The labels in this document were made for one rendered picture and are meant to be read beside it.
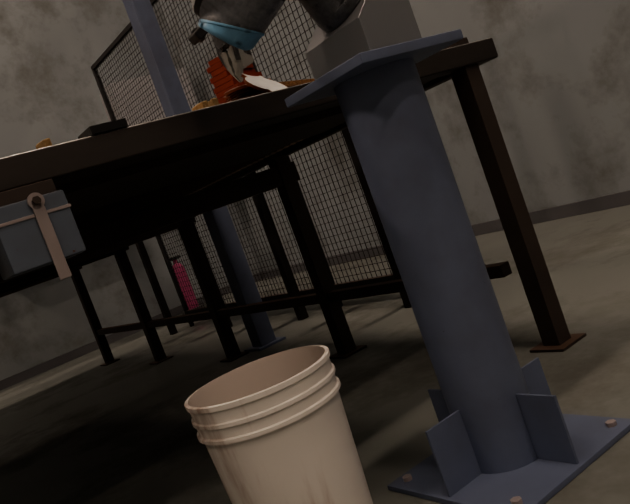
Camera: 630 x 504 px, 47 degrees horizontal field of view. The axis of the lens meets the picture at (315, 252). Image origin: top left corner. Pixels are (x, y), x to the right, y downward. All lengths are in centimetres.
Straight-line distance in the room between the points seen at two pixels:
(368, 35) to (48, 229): 69
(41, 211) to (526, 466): 105
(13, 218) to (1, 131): 587
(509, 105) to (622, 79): 77
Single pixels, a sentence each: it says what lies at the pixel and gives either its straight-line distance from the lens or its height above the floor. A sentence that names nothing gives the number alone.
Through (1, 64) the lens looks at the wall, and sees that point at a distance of 743.
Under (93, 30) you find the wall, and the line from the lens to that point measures 778.
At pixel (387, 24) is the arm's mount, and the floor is 92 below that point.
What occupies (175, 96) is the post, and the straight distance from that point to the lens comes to 383.
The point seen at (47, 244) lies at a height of 74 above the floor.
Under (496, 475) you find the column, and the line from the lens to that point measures 155.
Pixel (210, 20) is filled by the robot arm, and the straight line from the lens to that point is 146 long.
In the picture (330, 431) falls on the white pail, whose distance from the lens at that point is 137.
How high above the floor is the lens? 66
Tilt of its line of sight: 4 degrees down
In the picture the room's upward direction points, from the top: 20 degrees counter-clockwise
